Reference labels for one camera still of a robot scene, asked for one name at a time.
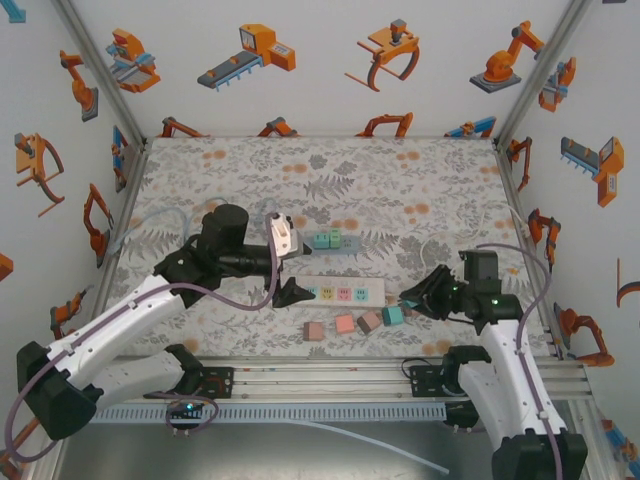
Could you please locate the white plastic tube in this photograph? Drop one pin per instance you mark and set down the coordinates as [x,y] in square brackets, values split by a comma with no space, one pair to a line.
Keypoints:
[445,470]

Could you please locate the aluminium frame post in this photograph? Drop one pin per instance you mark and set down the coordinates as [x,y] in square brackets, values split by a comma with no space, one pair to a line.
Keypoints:
[541,70]
[100,70]

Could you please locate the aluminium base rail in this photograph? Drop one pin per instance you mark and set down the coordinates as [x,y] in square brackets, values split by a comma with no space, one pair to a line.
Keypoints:
[325,380]

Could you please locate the green plug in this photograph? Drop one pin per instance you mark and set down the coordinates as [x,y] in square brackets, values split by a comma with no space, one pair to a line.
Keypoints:
[334,239]

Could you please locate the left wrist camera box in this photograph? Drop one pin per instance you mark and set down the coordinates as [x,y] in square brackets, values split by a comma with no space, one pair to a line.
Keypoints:
[284,235]

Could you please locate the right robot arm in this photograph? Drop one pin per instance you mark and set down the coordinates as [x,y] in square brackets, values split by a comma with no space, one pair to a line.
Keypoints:
[505,360]

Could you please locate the teal plug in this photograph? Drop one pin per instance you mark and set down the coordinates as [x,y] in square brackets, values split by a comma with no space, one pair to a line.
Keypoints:
[409,304]
[320,241]
[392,315]

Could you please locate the brown plug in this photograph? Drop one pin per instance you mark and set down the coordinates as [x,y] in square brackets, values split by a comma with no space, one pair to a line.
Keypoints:
[368,322]

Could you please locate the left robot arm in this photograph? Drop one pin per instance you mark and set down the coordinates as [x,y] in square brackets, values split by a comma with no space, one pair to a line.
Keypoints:
[115,320]

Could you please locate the floral patterned table mat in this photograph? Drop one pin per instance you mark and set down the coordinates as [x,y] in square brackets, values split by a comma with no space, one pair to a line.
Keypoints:
[350,190]

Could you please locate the salmon pink plug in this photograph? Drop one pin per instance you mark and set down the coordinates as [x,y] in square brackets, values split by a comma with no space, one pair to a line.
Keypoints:
[345,325]

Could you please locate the white power strip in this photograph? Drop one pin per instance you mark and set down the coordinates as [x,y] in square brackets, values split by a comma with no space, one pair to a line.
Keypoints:
[372,290]

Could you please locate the circuit board with green light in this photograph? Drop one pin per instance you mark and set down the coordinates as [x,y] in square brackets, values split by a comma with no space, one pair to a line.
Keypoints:
[187,407]

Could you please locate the blue-grey power strip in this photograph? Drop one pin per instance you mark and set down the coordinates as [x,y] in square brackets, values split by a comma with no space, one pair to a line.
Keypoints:
[350,245]

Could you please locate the aluminium side rail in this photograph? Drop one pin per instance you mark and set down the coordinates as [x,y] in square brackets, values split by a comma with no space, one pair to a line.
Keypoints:
[127,172]
[506,170]

